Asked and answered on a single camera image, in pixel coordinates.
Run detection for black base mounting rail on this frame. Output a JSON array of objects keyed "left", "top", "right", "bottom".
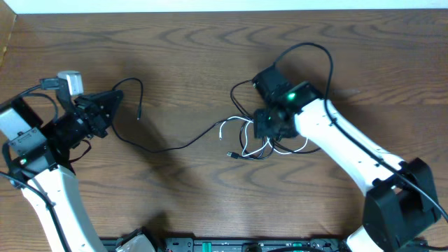
[{"left": 101, "top": 236, "right": 430, "bottom": 252}]

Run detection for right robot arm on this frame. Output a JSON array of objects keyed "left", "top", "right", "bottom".
[{"left": 252, "top": 66, "right": 442, "bottom": 251}]

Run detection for white USB cable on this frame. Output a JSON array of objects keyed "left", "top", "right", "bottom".
[{"left": 218, "top": 115, "right": 309, "bottom": 158}]

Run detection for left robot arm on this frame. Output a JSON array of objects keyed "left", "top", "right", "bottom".
[{"left": 1, "top": 78, "right": 123, "bottom": 251}]

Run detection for green clamp handle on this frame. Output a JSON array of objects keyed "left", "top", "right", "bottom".
[{"left": 202, "top": 242, "right": 212, "bottom": 252}]

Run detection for cardboard box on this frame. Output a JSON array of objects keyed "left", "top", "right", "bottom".
[{"left": 0, "top": 0, "right": 17, "bottom": 65}]

